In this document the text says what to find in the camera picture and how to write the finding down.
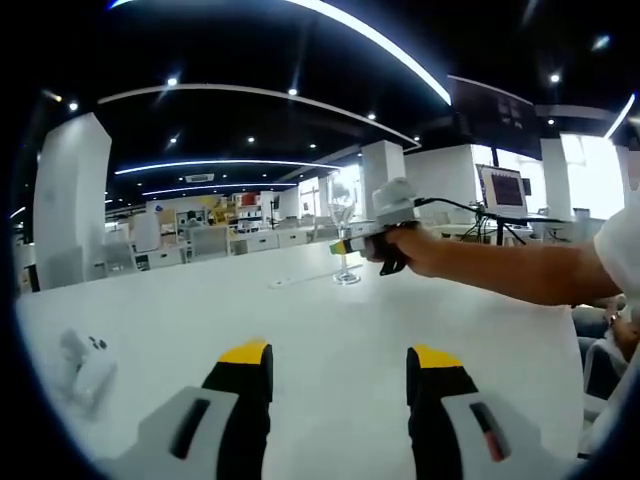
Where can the white table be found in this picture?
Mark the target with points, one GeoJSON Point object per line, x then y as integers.
{"type": "Point", "coordinates": [200, 320]}

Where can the clear stemmed glass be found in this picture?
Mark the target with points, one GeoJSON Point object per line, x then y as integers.
{"type": "Point", "coordinates": [346, 277]}

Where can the shelves with colourful boxes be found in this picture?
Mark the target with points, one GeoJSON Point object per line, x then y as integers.
{"type": "Point", "coordinates": [220, 210]}

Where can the narrow white pillar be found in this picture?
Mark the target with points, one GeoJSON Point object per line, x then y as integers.
{"type": "Point", "coordinates": [382, 170]}

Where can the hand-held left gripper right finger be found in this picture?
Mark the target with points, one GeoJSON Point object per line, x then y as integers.
{"type": "Point", "coordinates": [435, 430]}

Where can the wide white pillar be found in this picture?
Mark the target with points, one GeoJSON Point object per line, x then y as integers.
{"type": "Point", "coordinates": [72, 200]}

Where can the person's white shirt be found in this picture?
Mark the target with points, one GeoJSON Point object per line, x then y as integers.
{"type": "Point", "coordinates": [622, 250]}

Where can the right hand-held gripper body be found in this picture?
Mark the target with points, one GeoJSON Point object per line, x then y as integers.
{"type": "Point", "coordinates": [395, 200]}

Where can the long curved ceiling light strip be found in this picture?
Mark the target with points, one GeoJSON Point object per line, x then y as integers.
{"type": "Point", "coordinates": [415, 65]}

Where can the recessed ceiling spotlights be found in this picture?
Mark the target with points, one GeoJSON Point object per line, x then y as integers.
{"type": "Point", "coordinates": [172, 81]}

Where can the computer monitor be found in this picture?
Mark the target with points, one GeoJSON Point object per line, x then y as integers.
{"type": "Point", "coordinates": [505, 190]}

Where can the large black wall screen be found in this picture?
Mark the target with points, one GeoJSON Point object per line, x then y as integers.
{"type": "Point", "coordinates": [495, 115]}

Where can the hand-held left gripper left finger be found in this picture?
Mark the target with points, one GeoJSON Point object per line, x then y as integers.
{"type": "Point", "coordinates": [240, 430]}

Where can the white device with black dots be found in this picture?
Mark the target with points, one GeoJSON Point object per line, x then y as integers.
{"type": "Point", "coordinates": [95, 380]}

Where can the row of white cabinets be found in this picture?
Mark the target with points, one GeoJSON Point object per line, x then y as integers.
{"type": "Point", "coordinates": [260, 242]}

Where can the person's right hand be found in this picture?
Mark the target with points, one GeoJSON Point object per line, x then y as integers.
{"type": "Point", "coordinates": [420, 250]}

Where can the white pillar beside window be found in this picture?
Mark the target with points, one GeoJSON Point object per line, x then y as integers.
{"type": "Point", "coordinates": [556, 175]}

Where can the white chair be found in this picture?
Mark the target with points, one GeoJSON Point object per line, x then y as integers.
{"type": "Point", "coordinates": [595, 380]}

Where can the ceiling air conditioner vent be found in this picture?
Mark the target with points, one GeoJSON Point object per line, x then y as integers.
{"type": "Point", "coordinates": [199, 178]}

